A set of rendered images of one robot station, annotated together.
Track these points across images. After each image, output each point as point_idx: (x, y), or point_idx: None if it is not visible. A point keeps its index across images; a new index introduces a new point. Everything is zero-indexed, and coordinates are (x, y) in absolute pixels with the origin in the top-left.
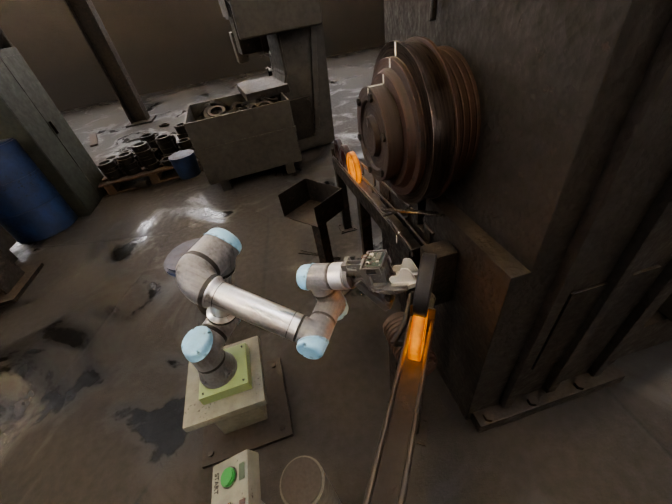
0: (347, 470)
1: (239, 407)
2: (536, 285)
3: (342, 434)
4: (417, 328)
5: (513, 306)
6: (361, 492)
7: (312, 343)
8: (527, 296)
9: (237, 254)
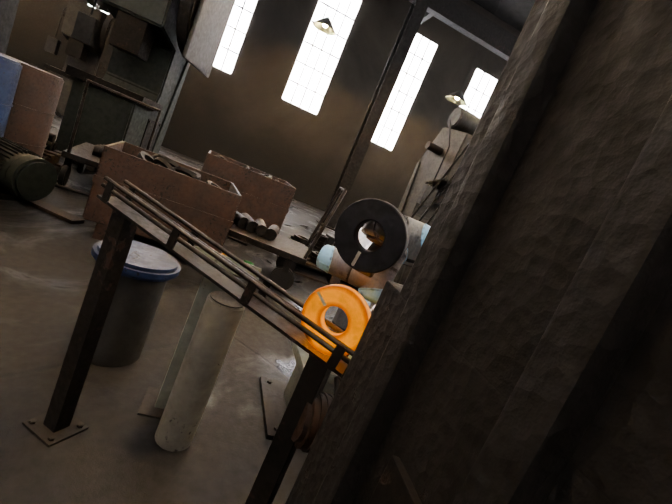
0: (210, 469)
1: (300, 354)
2: (389, 338)
3: (250, 480)
4: (333, 284)
5: (360, 359)
6: (181, 472)
7: (327, 246)
8: (374, 355)
9: (419, 250)
